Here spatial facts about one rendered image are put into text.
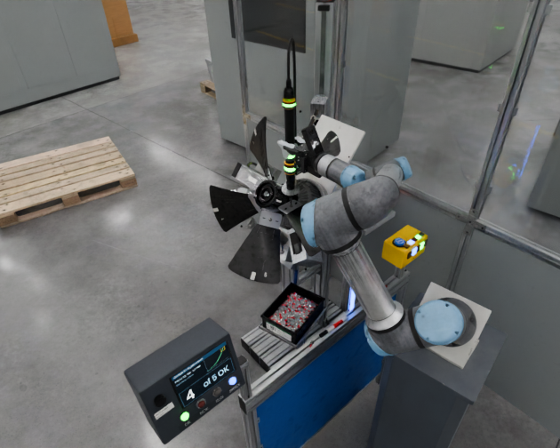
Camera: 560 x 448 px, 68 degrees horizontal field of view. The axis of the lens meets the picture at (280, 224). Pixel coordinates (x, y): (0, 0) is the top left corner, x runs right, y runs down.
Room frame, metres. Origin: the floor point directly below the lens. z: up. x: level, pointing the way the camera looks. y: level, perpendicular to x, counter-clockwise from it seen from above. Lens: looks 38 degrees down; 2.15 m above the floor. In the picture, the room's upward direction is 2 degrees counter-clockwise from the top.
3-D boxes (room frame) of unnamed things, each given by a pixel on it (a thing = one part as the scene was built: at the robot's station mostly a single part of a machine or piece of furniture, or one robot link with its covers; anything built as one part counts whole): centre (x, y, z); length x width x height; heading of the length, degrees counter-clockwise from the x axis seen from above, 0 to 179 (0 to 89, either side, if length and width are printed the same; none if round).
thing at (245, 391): (0.75, 0.13, 0.96); 0.03 x 0.03 x 0.20; 39
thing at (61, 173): (3.60, 2.14, 0.07); 1.20 x 1.00 x 0.15; 121
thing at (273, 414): (1.02, -0.20, 0.45); 0.82 x 0.02 x 0.66; 129
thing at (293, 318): (1.10, -0.04, 0.84); 0.19 x 0.14 x 0.05; 144
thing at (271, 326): (1.10, -0.04, 0.85); 0.22 x 0.17 x 0.07; 144
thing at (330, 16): (2.06, -0.24, 0.90); 0.08 x 0.06 x 1.80; 74
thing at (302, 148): (1.28, -0.12, 1.44); 0.12 x 0.08 x 0.09; 39
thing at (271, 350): (1.59, -0.12, 0.04); 0.62 x 0.45 x 0.08; 129
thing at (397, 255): (1.27, -0.50, 1.02); 0.16 x 0.10 x 0.11; 129
